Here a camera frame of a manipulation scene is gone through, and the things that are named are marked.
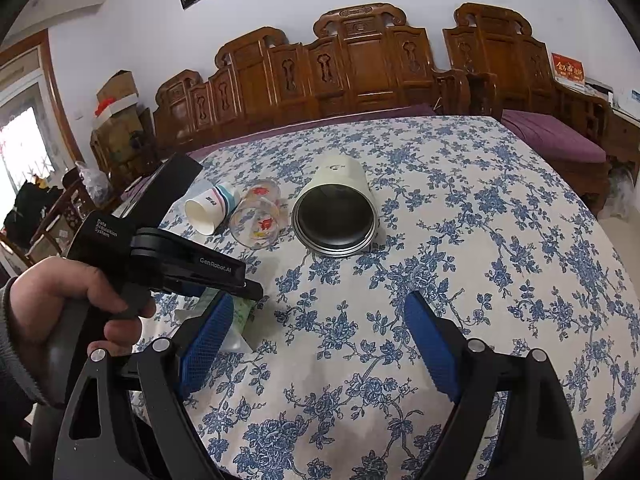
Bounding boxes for green plastic yogurt cup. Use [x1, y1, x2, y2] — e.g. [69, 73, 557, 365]
[175, 289, 256, 353]

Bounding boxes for white striped paper cup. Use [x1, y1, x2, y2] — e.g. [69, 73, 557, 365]
[184, 182, 240, 235]

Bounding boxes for person's left hand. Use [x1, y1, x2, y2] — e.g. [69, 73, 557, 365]
[9, 257, 127, 372]

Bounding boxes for dark wooden side chair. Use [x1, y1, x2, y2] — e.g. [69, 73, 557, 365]
[1, 170, 96, 274]

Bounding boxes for clear plastic bag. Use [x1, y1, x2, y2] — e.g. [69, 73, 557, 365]
[75, 160, 113, 207]

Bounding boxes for stacked cardboard boxes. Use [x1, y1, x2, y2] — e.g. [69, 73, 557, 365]
[90, 70, 157, 188]

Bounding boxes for clear glass with red fish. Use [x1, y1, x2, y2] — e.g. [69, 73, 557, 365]
[229, 179, 288, 250]

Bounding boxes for blue floral white tablecloth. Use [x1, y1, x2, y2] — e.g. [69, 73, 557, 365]
[127, 114, 633, 480]

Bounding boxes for cream insulated steel mug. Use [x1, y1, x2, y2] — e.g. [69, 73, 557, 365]
[291, 153, 378, 258]

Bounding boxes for purple armchair cushion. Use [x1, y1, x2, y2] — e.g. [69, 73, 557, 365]
[501, 110, 606, 164]

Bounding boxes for wooden side cabinet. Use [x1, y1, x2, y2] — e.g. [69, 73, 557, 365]
[554, 79, 640, 162]

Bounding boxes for purple sofa cushion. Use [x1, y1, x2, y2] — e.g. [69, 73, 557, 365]
[186, 104, 435, 162]

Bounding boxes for carved wooden long sofa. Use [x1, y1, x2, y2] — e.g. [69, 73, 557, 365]
[153, 3, 471, 156]

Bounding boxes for red desk calendar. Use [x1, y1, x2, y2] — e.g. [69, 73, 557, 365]
[551, 52, 586, 84]

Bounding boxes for carved wooden armchair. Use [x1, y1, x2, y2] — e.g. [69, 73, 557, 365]
[444, 2, 611, 214]

